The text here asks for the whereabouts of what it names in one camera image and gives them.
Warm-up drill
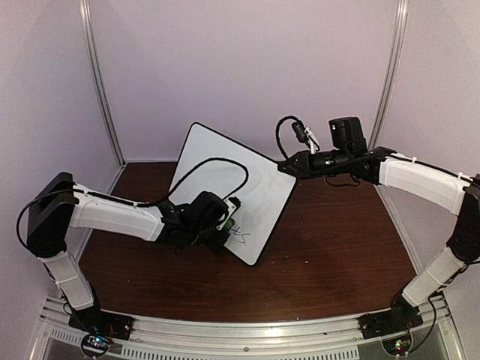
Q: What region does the black left camera cable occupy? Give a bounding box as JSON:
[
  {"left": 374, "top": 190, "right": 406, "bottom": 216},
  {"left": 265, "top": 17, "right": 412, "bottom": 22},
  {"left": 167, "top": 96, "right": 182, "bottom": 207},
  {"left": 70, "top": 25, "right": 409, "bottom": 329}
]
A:
[{"left": 89, "top": 156, "right": 250, "bottom": 209}]

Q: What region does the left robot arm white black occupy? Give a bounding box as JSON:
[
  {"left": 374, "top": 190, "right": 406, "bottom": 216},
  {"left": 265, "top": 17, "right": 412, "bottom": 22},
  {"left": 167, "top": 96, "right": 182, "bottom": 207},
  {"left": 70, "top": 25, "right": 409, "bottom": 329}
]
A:
[{"left": 17, "top": 172, "right": 241, "bottom": 333}]

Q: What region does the right circuit board with leds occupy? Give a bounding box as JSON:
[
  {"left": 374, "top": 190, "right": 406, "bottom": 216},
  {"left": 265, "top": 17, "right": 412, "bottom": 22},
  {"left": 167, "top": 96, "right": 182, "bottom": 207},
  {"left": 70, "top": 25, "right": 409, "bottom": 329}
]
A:
[{"left": 382, "top": 335, "right": 413, "bottom": 356}]

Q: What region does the green whiteboard eraser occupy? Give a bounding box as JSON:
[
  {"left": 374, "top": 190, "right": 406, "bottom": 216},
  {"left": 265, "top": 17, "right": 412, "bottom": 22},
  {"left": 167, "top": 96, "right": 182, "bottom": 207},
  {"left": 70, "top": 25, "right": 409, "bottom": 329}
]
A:
[{"left": 223, "top": 219, "right": 235, "bottom": 231}]

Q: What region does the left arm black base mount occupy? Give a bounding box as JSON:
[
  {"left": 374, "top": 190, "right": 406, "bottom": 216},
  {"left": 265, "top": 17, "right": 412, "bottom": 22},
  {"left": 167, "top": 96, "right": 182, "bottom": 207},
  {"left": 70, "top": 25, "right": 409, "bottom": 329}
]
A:
[{"left": 68, "top": 307, "right": 134, "bottom": 341}]

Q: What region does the right aluminium corner post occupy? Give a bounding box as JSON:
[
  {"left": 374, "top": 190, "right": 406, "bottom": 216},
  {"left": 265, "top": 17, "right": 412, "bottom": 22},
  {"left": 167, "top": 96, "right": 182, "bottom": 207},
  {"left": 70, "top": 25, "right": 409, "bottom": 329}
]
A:
[{"left": 368, "top": 0, "right": 409, "bottom": 149}]

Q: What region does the black right camera cable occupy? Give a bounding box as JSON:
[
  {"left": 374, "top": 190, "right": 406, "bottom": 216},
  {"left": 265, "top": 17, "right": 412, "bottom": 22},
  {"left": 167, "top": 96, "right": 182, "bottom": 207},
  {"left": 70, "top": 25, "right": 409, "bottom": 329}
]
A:
[{"left": 274, "top": 115, "right": 301, "bottom": 161}]

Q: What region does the aluminium corner post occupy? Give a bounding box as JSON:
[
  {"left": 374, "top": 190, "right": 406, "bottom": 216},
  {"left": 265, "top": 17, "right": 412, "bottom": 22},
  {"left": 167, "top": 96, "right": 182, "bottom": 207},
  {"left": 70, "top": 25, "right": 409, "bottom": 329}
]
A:
[
  {"left": 368, "top": 0, "right": 409, "bottom": 149},
  {"left": 77, "top": 0, "right": 125, "bottom": 168}
]

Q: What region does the aluminium front frame rail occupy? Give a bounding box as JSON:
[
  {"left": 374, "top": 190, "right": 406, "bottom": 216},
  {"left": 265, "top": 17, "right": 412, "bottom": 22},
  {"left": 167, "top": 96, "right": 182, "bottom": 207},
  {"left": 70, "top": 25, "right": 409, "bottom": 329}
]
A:
[{"left": 29, "top": 164, "right": 466, "bottom": 360}]

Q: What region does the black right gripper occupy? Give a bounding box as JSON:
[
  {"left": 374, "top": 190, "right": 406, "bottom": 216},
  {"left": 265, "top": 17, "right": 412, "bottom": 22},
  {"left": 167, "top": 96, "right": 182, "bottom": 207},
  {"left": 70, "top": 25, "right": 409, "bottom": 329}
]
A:
[{"left": 277, "top": 148, "right": 351, "bottom": 181}]

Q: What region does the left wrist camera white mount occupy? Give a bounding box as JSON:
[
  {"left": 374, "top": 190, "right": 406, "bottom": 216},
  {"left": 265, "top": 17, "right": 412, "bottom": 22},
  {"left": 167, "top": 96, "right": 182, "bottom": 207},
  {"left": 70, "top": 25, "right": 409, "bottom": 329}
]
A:
[{"left": 216, "top": 196, "right": 241, "bottom": 230}]

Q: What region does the white whiteboard with writing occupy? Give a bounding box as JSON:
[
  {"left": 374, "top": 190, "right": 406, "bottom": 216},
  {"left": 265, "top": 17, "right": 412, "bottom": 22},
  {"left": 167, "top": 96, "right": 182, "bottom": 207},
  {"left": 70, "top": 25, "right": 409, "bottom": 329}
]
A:
[{"left": 169, "top": 123, "right": 298, "bottom": 266}]

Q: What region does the left aluminium corner post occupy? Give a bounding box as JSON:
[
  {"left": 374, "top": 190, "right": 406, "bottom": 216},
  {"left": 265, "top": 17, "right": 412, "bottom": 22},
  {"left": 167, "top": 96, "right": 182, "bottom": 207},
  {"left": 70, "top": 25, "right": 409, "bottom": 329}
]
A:
[{"left": 77, "top": 0, "right": 125, "bottom": 168}]

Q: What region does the black camera cable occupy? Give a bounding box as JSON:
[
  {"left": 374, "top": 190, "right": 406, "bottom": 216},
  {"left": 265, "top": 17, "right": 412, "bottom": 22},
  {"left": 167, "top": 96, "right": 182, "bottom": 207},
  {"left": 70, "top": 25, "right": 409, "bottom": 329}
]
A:
[
  {"left": 89, "top": 156, "right": 250, "bottom": 209},
  {"left": 274, "top": 115, "right": 301, "bottom": 161}
]

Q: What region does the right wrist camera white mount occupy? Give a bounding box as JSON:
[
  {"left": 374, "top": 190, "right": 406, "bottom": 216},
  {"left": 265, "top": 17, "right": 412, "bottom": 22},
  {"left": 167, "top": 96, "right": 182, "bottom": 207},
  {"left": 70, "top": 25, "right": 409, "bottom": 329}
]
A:
[{"left": 291, "top": 121, "right": 320, "bottom": 155}]

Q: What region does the left circuit board with leds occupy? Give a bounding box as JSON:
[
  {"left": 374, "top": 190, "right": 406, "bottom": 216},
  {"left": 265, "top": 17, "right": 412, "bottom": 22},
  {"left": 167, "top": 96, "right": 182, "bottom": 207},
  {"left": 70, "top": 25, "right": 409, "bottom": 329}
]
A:
[{"left": 80, "top": 334, "right": 112, "bottom": 358}]

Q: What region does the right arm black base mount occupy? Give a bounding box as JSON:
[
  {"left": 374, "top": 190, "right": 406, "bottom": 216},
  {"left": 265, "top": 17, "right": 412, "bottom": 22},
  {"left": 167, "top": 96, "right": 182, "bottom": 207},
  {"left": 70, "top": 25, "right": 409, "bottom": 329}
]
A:
[{"left": 358, "top": 307, "right": 424, "bottom": 339}]

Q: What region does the circuit board with leds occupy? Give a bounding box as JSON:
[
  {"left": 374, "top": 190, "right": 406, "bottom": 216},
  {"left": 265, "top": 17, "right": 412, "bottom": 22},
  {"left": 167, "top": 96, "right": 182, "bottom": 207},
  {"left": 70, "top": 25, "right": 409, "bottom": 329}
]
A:
[
  {"left": 80, "top": 334, "right": 112, "bottom": 358},
  {"left": 382, "top": 335, "right": 413, "bottom": 356}
]

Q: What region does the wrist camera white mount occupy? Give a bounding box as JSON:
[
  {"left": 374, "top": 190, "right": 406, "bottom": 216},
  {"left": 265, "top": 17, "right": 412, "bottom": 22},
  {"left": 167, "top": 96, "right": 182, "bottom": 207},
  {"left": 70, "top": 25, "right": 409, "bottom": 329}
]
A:
[
  {"left": 216, "top": 196, "right": 241, "bottom": 230},
  {"left": 291, "top": 121, "right": 320, "bottom": 155}
]

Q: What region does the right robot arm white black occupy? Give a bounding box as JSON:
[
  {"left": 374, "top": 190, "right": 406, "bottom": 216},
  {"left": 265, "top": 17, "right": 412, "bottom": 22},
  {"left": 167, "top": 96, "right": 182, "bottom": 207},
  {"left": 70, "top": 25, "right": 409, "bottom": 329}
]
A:
[{"left": 275, "top": 115, "right": 479, "bottom": 332}]

